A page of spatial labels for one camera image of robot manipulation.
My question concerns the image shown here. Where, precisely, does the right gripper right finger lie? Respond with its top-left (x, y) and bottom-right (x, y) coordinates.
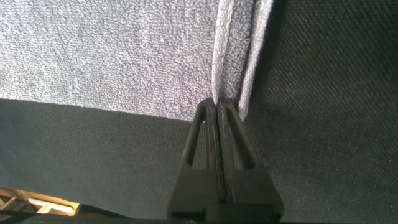
top-left (217, 98), bottom-right (285, 220)

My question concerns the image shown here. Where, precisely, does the grey terry towel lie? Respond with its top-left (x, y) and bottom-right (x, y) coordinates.
top-left (0, 0), bottom-right (274, 123)

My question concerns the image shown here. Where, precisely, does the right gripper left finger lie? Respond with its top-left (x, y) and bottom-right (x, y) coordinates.
top-left (167, 97), bottom-right (225, 220)

